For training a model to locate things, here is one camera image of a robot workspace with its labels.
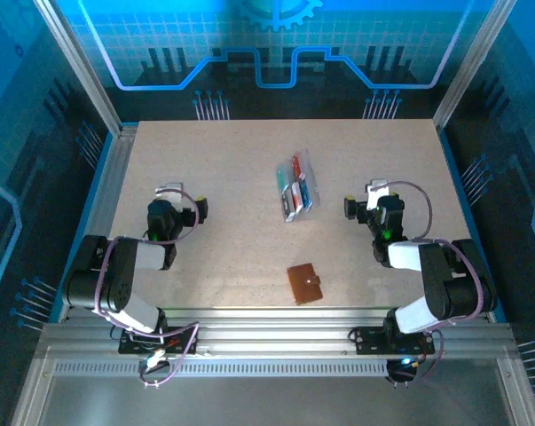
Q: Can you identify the clear plastic card tray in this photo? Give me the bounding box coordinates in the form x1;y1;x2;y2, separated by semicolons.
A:
274;148;322;225

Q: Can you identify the brown leather card holder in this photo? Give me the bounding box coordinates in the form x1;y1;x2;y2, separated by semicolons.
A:
287;262;325;306

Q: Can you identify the dark blue credit card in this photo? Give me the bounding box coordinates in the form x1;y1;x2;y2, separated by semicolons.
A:
300;177;315;210

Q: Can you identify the green credit card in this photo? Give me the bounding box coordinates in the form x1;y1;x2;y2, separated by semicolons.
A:
275;162;291;199

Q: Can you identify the grey metal panel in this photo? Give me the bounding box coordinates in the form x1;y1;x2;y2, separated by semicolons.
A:
40;376;516;426

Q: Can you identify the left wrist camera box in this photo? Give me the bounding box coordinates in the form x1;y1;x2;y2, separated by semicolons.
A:
154;181;185;201

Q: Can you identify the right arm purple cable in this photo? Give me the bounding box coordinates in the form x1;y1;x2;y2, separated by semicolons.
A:
368;179;485;388

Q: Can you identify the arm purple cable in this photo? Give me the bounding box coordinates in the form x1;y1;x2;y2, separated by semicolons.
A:
368;179;485;388
92;188;201;388

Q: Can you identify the aluminium side rail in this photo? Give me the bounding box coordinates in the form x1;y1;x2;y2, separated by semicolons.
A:
56;122;140;323

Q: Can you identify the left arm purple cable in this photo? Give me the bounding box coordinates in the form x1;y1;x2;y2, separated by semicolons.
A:
92;188;201;388

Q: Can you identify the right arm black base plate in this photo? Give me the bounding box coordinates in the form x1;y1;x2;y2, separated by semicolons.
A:
352;326;437;356

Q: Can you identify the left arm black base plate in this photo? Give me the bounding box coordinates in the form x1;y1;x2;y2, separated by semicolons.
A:
118;327;201;355

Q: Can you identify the white cable connector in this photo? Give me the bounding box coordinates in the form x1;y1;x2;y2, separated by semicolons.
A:
138;349;170;372

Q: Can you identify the aluminium frame rail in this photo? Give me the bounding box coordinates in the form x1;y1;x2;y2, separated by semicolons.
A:
35;305;516;361

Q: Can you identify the aluminium frame post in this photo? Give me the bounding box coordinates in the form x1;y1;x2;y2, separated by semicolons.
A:
32;0;127;137
430;0;520;130

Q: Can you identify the slotted grey cable duct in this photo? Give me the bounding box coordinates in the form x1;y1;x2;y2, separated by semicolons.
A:
52;360;395;379

